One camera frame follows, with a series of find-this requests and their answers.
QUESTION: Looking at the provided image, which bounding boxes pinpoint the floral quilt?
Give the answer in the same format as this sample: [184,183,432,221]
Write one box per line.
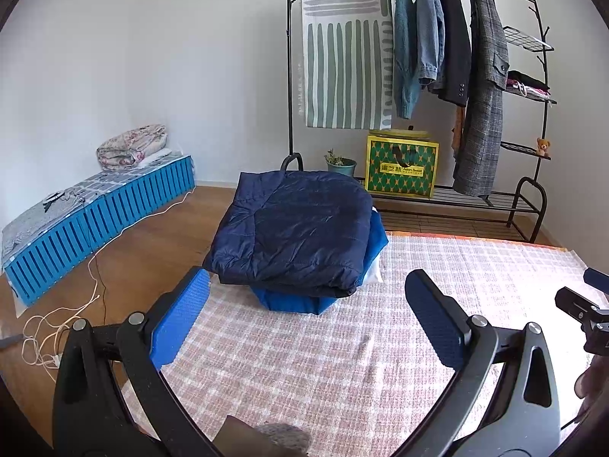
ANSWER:
[96,124,170,173]

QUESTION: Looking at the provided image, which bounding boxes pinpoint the person's right hand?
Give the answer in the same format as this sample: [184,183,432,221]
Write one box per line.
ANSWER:
[575,356,606,399]

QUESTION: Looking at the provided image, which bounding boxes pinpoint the pink plaid mat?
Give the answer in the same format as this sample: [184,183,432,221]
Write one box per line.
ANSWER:
[121,232,595,457]

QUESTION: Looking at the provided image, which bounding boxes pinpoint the grey patterned bed sheet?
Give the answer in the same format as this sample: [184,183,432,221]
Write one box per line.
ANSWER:
[0,154,189,267]

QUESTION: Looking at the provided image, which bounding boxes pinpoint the dark blazer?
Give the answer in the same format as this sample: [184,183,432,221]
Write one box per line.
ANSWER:
[427,0,472,108]

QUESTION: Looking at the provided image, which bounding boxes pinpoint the yellow and green gift bag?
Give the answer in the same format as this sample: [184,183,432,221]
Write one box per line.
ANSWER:
[365,128,440,200]

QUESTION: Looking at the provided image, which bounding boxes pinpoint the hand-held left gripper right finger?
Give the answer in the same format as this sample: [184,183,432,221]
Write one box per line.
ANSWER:
[394,268,562,457]

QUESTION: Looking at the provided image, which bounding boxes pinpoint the teal knit sweater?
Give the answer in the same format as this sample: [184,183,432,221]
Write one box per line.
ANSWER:
[392,0,421,120]

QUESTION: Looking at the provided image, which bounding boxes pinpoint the orange scarf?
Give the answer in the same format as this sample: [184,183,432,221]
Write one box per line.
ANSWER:
[450,105,466,154]

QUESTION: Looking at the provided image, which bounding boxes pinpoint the white cable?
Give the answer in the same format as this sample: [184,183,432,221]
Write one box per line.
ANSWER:
[21,189,197,382]

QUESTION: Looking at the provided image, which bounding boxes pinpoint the denim jacket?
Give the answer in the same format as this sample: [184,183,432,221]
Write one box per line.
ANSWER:
[415,0,446,89]

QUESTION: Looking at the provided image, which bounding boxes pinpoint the potted plant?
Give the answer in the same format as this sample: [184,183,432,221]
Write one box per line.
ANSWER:
[324,149,357,178]

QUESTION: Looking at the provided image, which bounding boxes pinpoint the blue and white jacket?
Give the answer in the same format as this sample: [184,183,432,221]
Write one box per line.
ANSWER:
[250,207,390,316]

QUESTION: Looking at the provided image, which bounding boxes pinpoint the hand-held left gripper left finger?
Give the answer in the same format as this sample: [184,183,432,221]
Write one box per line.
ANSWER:
[52,267,225,457]

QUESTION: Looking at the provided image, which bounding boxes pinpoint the navy puffer jacket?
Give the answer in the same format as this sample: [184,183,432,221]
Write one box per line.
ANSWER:
[204,170,375,299]

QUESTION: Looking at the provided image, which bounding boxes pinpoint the black metal clothes rack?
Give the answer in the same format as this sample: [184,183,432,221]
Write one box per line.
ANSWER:
[281,0,558,244]

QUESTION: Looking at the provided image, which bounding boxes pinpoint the green striped hanging cloth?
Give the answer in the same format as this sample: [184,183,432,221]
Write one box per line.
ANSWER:
[298,0,396,131]

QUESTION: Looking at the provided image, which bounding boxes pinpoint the blue slatted bed base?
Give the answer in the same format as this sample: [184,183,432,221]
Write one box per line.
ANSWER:
[2,155,197,307]

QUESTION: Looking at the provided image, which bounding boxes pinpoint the white pillow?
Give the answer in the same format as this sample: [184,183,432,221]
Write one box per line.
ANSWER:
[137,148,173,169]

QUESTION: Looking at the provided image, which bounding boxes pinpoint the folded clothes on shelf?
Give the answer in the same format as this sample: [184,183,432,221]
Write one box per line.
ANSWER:
[505,70,552,99]

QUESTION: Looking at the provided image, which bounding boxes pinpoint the grey plaid coat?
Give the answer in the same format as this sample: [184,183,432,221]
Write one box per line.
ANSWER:
[452,0,510,197]

